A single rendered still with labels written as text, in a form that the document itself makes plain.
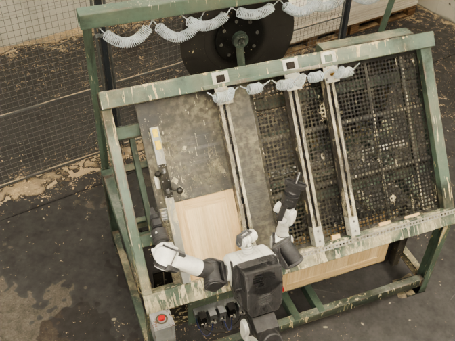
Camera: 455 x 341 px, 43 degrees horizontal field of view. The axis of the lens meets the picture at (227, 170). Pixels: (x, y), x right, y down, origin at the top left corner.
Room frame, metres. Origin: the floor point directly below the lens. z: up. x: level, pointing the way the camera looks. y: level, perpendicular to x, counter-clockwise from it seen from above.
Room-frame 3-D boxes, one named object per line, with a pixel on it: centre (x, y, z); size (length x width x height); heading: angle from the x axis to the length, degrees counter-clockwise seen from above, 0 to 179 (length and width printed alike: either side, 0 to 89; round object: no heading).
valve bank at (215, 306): (2.08, -0.04, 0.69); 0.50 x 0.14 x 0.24; 112
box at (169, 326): (1.85, 0.35, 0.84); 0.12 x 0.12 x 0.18; 22
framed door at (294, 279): (2.73, -0.80, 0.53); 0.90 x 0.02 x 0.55; 112
